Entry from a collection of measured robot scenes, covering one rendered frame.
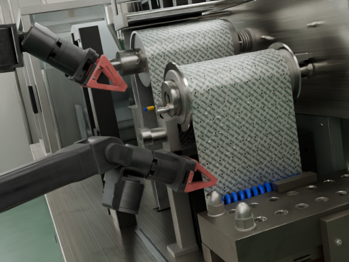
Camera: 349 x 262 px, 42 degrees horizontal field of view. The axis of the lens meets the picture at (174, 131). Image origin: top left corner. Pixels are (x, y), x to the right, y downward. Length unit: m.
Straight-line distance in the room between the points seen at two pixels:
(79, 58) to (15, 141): 5.60
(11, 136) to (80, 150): 5.67
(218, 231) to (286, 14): 0.57
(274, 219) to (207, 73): 0.32
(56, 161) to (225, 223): 0.32
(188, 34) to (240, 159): 0.38
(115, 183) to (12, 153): 5.66
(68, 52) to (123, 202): 0.30
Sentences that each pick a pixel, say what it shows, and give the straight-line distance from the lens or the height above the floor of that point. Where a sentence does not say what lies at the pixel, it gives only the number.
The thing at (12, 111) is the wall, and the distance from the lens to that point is 6.41.
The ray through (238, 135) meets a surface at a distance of 0.95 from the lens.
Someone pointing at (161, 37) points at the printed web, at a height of 1.38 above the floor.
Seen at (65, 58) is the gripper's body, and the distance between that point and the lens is 0.88.
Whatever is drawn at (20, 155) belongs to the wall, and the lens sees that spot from 6.48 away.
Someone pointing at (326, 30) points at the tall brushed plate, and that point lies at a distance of 1.04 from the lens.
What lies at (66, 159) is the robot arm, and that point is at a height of 1.20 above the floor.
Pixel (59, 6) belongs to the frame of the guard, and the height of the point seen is 1.58.
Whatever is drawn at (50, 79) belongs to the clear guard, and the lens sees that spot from 1.88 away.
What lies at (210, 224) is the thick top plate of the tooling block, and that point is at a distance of 0.85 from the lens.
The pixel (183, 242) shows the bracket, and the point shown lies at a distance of 1.05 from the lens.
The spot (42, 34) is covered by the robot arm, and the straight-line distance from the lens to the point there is 0.88.
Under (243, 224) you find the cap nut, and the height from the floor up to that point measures 1.04.
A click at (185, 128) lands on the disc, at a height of 1.19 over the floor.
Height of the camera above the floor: 1.35
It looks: 10 degrees down
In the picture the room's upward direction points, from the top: 10 degrees counter-clockwise
